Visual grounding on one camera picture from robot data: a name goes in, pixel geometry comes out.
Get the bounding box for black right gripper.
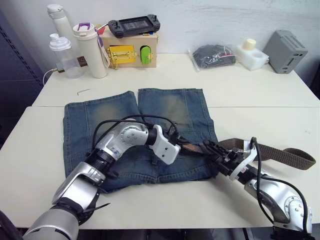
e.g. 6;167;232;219
201;139;243;180

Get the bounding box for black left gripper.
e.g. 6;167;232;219
167;124;202;156

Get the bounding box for brown braided belt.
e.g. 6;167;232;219
178;137;317;171

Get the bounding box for blue denim shorts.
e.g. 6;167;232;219
62;87;219;194

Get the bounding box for black items in plastic bag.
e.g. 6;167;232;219
187;44;239;73

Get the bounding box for white foam block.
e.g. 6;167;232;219
235;42;270;71

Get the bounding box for yellow metal latch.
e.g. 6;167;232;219
105;44;140;70

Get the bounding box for cream plastic cylinder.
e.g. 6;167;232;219
243;38;258;51

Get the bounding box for beige latch box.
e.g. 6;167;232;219
95;23;161;70

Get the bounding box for grey metal device box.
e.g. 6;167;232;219
262;29;309;74

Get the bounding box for black handheld game controller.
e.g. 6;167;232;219
107;14;162;39

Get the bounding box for brown adapter block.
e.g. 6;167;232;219
55;56;87;74

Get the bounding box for clear plastic shaker bottle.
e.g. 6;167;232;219
48;33;84;79

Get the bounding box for tall white thermos bottle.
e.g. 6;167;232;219
46;3;76;63

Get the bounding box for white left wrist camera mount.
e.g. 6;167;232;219
149;124;182;165

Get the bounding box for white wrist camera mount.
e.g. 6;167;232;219
229;141;258;182
149;124;182;165

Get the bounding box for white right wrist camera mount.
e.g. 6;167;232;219
229;141;258;182

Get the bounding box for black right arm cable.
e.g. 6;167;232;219
250;136;310;235

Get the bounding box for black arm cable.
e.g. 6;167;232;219
92;114;179;155
250;136;310;235

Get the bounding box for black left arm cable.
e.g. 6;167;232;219
92;114;179;155

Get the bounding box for black cable tie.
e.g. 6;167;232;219
79;202;111;216

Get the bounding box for cream tumbler with purple handle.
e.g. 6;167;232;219
72;21;109;80

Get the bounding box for white cable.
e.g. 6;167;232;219
42;67;60;86

